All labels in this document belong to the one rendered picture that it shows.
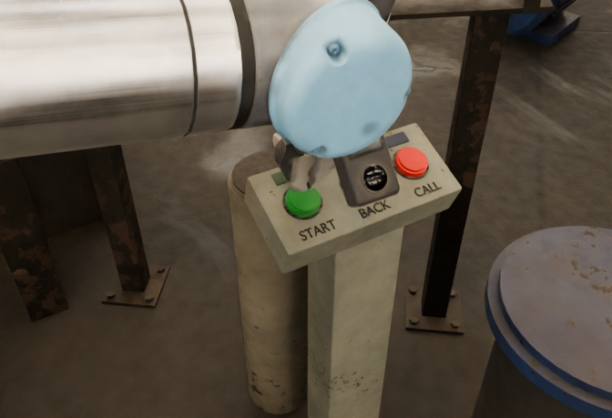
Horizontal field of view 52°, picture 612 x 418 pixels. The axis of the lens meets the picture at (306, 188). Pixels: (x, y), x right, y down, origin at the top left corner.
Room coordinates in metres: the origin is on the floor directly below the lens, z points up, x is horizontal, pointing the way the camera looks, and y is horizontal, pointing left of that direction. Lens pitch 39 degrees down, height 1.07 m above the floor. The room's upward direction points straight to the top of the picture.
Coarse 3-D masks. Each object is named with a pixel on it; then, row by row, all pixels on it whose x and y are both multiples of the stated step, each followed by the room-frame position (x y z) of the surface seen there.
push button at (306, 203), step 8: (288, 192) 0.55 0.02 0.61; (296, 192) 0.55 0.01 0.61; (304, 192) 0.55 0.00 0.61; (312, 192) 0.55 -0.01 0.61; (288, 200) 0.54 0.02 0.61; (296, 200) 0.54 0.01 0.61; (304, 200) 0.54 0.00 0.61; (312, 200) 0.54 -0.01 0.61; (320, 200) 0.55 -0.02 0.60; (288, 208) 0.54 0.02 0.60; (296, 208) 0.53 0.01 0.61; (304, 208) 0.53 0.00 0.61; (312, 208) 0.53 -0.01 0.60; (304, 216) 0.53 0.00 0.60
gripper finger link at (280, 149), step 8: (280, 144) 0.49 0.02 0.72; (288, 144) 0.48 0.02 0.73; (280, 152) 0.49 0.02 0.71; (288, 152) 0.49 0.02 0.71; (296, 152) 0.50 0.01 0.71; (280, 160) 0.49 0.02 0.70; (288, 160) 0.49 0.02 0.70; (280, 168) 0.50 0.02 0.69; (288, 168) 0.50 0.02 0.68; (288, 176) 0.51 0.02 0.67
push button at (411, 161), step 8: (400, 152) 0.63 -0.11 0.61; (408, 152) 0.63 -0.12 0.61; (416, 152) 0.63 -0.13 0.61; (400, 160) 0.61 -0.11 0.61; (408, 160) 0.61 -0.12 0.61; (416, 160) 0.62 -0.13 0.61; (424, 160) 0.62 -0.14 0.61; (400, 168) 0.61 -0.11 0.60; (408, 168) 0.60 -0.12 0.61; (416, 168) 0.60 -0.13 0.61; (424, 168) 0.61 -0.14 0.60; (416, 176) 0.60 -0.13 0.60
